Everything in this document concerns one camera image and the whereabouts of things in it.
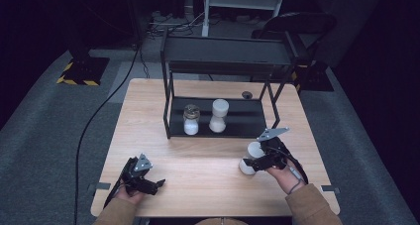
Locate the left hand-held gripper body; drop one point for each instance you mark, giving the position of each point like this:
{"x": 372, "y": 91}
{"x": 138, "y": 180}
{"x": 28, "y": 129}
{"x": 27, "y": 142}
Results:
{"x": 135, "y": 178}

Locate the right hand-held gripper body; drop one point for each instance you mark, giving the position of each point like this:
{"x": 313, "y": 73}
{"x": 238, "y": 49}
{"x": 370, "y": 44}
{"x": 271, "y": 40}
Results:
{"x": 275, "y": 155}

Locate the white lid glass jar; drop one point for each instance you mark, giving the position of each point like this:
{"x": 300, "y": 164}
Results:
{"x": 218, "y": 117}
{"x": 252, "y": 150}

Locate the silver lid glass jar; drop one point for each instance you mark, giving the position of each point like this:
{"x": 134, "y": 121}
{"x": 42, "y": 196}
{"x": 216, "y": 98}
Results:
{"x": 191, "y": 122}

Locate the black metal shelf rack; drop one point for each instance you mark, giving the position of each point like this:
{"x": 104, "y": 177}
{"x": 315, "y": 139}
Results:
{"x": 228, "y": 53}

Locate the person's left hand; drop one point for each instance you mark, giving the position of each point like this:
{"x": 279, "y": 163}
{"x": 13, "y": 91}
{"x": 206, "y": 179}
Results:
{"x": 130, "y": 197}

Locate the person's right hand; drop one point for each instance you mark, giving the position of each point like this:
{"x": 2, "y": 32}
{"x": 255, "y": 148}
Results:
{"x": 285, "y": 178}

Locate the grey tape strip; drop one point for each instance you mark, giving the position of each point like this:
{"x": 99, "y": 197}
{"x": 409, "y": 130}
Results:
{"x": 331, "y": 188}
{"x": 99, "y": 186}

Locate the person's lap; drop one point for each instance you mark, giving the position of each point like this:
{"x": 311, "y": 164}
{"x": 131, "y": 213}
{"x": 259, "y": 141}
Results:
{"x": 221, "y": 222}

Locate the black stand base striped tape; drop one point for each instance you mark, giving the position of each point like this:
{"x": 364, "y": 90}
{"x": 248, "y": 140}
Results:
{"x": 85, "y": 69}
{"x": 313, "y": 78}

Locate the black chair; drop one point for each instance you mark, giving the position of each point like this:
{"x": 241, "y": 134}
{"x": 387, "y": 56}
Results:
{"x": 297, "y": 23}

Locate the grey fabric panel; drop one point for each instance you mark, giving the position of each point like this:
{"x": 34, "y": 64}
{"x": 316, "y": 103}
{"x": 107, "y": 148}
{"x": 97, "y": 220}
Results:
{"x": 353, "y": 20}

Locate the white step ladder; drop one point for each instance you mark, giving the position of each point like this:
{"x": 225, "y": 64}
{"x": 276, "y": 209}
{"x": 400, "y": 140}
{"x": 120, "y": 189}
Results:
{"x": 242, "y": 0}

